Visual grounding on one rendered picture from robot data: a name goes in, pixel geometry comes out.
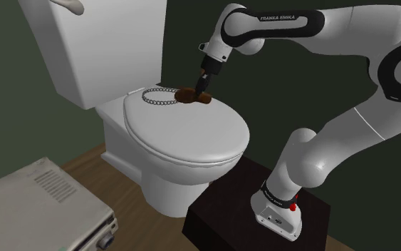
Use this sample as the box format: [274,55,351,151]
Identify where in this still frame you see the silver chain necklace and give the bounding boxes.
[141,87,179,106]

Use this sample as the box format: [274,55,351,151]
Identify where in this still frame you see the white toilet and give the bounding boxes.
[16,0,251,219]

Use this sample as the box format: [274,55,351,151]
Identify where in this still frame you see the brown lumpy object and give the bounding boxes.
[174,86,212,106]

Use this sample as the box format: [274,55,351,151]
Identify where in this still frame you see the grey box appliance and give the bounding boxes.
[0,156,120,251]

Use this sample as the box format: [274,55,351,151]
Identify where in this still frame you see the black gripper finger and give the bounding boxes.
[194,71,213,97]

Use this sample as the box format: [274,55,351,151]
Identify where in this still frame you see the dark robot stand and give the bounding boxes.
[181,155,331,251]

